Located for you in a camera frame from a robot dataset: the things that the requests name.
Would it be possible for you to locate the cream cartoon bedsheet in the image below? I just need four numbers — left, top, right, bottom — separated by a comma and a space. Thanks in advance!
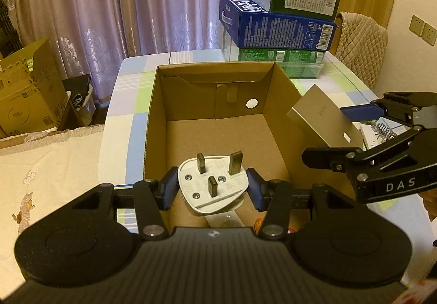
1, 125, 104, 297

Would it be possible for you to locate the pink sheer curtain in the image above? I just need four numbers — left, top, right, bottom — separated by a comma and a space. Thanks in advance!
4, 0, 219, 103

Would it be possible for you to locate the person's right hand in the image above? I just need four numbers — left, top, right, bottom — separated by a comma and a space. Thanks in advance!
419, 188, 437, 222

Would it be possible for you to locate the chair with quilted beige cover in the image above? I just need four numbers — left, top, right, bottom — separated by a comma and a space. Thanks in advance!
330, 12, 388, 90

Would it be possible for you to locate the cardboard box on floor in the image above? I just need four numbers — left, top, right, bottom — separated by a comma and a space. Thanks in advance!
0, 39, 67, 137

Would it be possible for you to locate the checked tablecloth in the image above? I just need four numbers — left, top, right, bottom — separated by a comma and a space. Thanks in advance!
98, 48, 437, 284

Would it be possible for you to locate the metal wire rack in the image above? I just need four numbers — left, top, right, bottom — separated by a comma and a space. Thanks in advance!
361, 118, 407, 149

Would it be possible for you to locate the double wall socket plate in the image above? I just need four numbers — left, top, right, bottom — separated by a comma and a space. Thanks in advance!
409, 15, 437, 46

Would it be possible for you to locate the white Midea remote control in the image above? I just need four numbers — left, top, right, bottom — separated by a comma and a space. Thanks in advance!
204, 211, 245, 228

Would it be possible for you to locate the light green product box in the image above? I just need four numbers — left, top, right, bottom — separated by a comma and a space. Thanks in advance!
222, 45, 325, 79

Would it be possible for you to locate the white UK plug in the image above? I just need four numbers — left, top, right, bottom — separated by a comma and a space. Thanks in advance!
178, 151, 249, 215

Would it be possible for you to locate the black waste bin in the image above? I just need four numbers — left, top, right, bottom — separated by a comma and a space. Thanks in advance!
62, 74, 96, 126

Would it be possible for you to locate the blue product box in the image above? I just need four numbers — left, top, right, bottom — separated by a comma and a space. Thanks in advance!
219, 0, 337, 51

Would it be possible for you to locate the open brown cardboard box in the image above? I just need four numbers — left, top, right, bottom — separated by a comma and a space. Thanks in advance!
143, 60, 365, 233

